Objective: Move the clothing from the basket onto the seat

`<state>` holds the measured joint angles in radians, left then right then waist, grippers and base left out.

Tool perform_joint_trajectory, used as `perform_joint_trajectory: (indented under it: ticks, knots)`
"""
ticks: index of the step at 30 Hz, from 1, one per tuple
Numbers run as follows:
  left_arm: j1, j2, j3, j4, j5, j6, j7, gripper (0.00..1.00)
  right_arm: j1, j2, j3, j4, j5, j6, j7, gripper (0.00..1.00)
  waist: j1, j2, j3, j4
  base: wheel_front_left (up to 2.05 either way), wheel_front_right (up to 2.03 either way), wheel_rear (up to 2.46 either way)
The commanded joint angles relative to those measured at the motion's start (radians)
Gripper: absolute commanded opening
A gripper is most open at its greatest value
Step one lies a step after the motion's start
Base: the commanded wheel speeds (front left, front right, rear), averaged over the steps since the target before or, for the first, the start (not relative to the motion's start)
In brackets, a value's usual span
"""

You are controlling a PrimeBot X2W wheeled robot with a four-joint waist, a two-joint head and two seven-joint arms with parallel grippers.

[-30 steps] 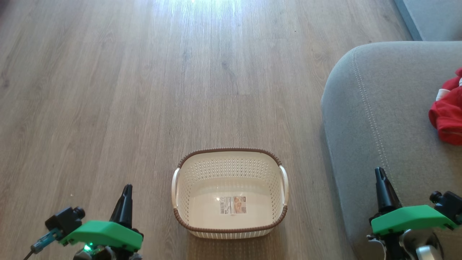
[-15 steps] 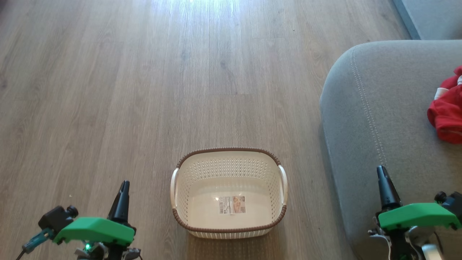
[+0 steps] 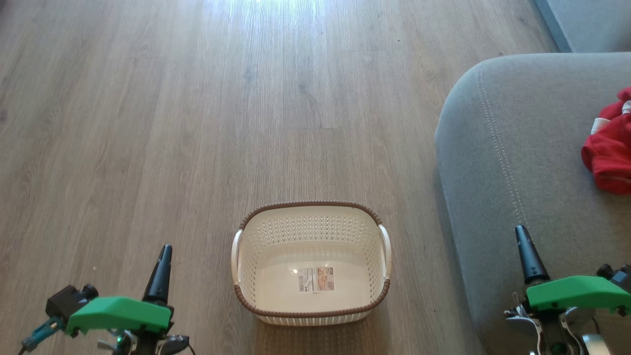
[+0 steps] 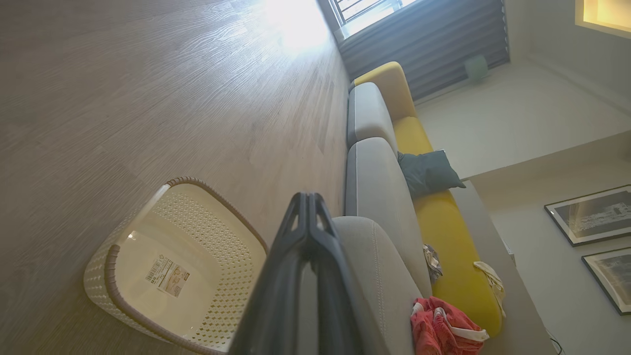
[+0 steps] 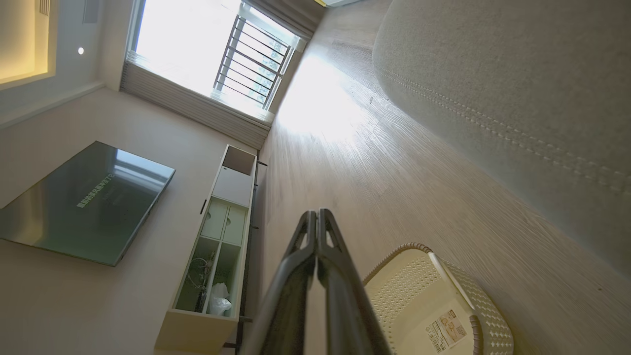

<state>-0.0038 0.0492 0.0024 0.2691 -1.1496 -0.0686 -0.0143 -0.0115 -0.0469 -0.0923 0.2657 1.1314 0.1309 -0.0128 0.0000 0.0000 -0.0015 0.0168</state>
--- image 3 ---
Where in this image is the cream perforated laundry basket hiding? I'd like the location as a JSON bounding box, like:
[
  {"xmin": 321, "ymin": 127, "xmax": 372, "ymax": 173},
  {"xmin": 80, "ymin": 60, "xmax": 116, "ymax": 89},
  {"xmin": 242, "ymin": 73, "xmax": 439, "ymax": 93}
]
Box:
[{"xmin": 231, "ymin": 200, "xmax": 392, "ymax": 327}]

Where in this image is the teal cable connector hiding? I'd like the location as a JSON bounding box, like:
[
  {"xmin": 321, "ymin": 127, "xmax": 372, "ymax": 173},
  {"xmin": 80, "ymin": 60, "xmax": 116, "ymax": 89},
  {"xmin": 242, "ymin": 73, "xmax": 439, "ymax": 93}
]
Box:
[{"xmin": 21, "ymin": 317, "xmax": 66, "ymax": 353}]

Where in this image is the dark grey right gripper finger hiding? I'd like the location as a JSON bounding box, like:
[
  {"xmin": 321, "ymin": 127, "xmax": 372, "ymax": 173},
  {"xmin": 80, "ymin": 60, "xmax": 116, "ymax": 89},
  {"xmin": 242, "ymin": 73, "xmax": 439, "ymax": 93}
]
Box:
[{"xmin": 515, "ymin": 225, "xmax": 551, "ymax": 285}]

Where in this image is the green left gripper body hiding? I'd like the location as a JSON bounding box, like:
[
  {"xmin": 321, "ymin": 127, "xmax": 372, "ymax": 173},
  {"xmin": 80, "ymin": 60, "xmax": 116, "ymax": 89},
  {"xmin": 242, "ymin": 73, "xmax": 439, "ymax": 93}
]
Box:
[{"xmin": 66, "ymin": 296, "xmax": 191, "ymax": 355}]

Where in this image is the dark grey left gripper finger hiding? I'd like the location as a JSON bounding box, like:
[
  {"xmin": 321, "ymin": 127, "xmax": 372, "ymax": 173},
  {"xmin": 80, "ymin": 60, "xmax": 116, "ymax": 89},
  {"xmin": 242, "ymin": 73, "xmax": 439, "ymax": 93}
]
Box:
[{"xmin": 143, "ymin": 245, "xmax": 173, "ymax": 304}]

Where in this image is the red garment with white trim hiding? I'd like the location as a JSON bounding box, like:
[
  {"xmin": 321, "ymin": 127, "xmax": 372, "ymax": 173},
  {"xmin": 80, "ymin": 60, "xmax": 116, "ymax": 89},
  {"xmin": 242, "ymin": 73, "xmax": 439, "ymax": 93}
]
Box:
[{"xmin": 581, "ymin": 86, "xmax": 631, "ymax": 195}]

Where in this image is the large grey sofa section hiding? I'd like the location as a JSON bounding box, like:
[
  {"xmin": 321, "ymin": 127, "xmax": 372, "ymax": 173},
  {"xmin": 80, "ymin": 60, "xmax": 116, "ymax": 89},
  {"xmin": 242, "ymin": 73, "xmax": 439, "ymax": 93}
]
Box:
[{"xmin": 534, "ymin": 0, "xmax": 631, "ymax": 53}]

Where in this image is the paper product sticker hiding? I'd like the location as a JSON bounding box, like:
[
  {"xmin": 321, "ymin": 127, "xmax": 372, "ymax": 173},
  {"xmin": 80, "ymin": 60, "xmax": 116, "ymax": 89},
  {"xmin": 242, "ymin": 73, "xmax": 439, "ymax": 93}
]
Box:
[{"xmin": 297, "ymin": 267, "xmax": 336, "ymax": 293}]

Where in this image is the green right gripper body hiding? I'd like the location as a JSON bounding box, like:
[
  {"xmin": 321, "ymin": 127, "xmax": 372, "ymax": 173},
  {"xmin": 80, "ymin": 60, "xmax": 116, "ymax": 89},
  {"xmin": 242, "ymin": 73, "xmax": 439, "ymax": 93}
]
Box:
[{"xmin": 504, "ymin": 275, "xmax": 631, "ymax": 355}]

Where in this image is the grey fabric sofa seat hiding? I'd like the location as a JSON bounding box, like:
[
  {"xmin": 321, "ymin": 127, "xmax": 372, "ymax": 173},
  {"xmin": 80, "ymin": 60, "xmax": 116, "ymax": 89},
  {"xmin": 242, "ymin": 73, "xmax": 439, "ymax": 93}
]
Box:
[{"xmin": 435, "ymin": 52, "xmax": 631, "ymax": 355}]

